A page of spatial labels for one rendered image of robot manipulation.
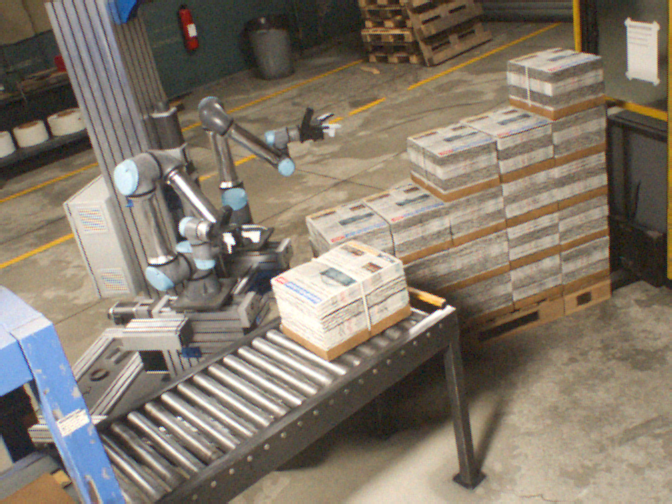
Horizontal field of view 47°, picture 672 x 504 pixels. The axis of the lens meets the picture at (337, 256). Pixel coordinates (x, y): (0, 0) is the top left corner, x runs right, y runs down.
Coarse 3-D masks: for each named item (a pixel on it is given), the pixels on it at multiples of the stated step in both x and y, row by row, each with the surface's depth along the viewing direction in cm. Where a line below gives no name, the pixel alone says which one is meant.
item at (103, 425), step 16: (272, 320) 293; (256, 336) 284; (224, 352) 278; (192, 368) 273; (176, 384) 265; (192, 384) 270; (144, 400) 260; (160, 400) 262; (112, 416) 255; (144, 416) 260; (176, 416) 268
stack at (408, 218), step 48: (384, 192) 378; (480, 192) 357; (528, 192) 366; (336, 240) 340; (384, 240) 347; (432, 240) 356; (480, 240) 365; (528, 240) 377; (432, 288) 366; (480, 288) 376; (528, 288) 387
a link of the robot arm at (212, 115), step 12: (204, 108) 337; (216, 108) 336; (204, 120) 336; (216, 120) 334; (228, 120) 335; (216, 132) 338; (228, 132) 337; (240, 132) 339; (240, 144) 342; (252, 144) 342; (264, 144) 344; (264, 156) 345; (276, 156) 346; (288, 156) 354; (276, 168) 350; (288, 168) 347
